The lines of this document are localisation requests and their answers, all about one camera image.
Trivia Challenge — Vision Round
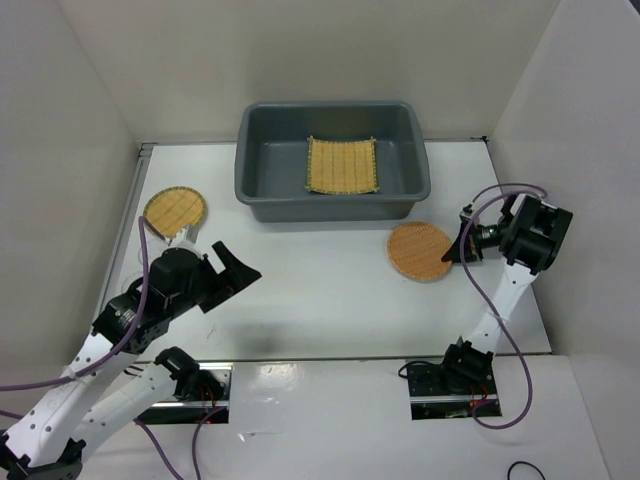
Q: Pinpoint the round orange woven tray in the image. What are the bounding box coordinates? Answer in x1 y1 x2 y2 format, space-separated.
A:
386 222 452 282

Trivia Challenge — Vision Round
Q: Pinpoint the clear glass bowl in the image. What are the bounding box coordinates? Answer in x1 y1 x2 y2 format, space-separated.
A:
119 239 174 296

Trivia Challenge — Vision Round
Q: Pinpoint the aluminium table edge rail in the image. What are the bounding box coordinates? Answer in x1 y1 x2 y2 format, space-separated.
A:
93 142 156 319

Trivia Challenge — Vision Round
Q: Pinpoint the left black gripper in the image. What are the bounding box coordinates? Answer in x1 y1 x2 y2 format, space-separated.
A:
169 240 261 317

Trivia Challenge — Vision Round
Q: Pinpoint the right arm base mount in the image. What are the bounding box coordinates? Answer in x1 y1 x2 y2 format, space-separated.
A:
397 359 502 421

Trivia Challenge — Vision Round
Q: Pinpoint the square bamboo mat tray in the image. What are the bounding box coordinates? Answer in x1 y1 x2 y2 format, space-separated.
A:
306 136 379 195

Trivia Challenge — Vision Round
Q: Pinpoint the black cable loop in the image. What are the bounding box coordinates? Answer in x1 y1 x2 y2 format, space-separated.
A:
507 461 548 480

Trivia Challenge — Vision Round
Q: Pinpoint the grey plastic bin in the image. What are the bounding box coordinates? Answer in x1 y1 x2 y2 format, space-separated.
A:
235 101 431 223

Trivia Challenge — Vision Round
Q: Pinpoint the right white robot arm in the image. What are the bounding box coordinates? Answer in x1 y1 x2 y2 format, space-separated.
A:
438 192 574 393

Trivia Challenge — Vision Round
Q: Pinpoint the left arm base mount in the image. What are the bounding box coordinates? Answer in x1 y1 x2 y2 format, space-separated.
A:
139 362 233 425

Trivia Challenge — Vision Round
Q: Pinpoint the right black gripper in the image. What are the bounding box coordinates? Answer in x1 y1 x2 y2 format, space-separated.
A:
442 219 510 264

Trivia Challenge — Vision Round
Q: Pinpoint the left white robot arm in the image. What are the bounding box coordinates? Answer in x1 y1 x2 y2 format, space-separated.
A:
1 241 261 479

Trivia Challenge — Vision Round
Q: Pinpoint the round green-rimmed bamboo tray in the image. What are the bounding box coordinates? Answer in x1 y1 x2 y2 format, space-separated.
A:
143 186 207 238

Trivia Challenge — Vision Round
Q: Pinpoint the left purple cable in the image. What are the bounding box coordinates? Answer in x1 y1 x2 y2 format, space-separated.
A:
0 215 201 480

